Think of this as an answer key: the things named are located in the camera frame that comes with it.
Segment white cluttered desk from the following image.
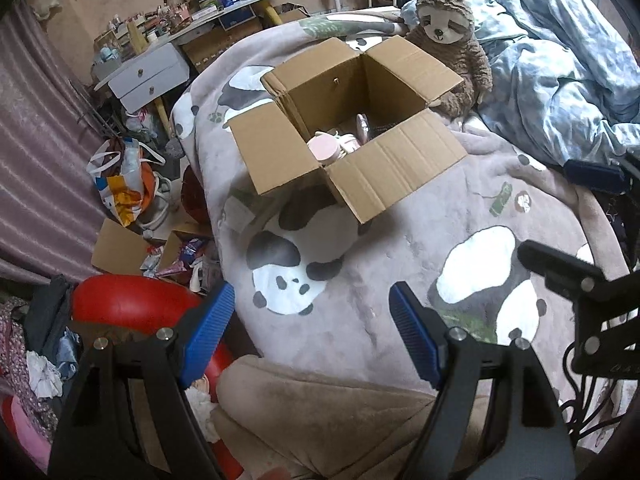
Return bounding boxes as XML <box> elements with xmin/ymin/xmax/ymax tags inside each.
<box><xmin>93</xmin><ymin>0</ymin><xmax>272</xmax><ymax>91</ymax></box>

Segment pink round lidded tin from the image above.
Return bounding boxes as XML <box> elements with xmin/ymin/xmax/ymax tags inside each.
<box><xmin>355</xmin><ymin>114</ymin><xmax>371</xmax><ymax>145</ymax></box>

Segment blue patterned duvet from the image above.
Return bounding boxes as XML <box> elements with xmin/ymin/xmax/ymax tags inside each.
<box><xmin>401</xmin><ymin>0</ymin><xmax>640</xmax><ymax>166</ymax></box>

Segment colourful shopping bag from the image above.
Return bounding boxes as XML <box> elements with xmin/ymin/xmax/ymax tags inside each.
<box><xmin>86</xmin><ymin>136</ymin><xmax>166</xmax><ymax>228</ymax></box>

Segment red round stool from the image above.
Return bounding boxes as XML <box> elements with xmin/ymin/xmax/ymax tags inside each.
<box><xmin>73</xmin><ymin>274</ymin><xmax>242</xmax><ymax>479</ymax></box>

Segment black cable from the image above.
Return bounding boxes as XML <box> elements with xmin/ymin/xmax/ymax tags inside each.
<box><xmin>560</xmin><ymin>339</ymin><xmax>626</xmax><ymax>449</ymax></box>

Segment grey two-drawer cabinet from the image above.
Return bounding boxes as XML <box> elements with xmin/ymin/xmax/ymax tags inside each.
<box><xmin>107</xmin><ymin>44</ymin><xmax>190</xmax><ymax>113</ymax></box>

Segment pink strawberry cup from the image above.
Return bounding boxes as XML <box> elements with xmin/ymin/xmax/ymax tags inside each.
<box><xmin>307</xmin><ymin>131</ymin><xmax>344</xmax><ymax>166</ymax></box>

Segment brown cardboard box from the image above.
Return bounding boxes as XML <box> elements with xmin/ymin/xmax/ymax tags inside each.
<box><xmin>227</xmin><ymin>36</ymin><xmax>466</xmax><ymax>223</ymax></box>

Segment loose cardboard piece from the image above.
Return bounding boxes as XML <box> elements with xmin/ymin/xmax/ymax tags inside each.
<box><xmin>91</xmin><ymin>219</ymin><xmax>150</xmax><ymax>275</ymax></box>

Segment brown sloth plush toy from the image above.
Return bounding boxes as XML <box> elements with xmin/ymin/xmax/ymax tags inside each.
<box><xmin>406</xmin><ymin>0</ymin><xmax>492</xmax><ymax>118</ymax></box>

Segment purple curtain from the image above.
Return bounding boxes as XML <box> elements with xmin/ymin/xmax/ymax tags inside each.
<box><xmin>1</xmin><ymin>0</ymin><xmax>106</xmax><ymax>284</ymax></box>

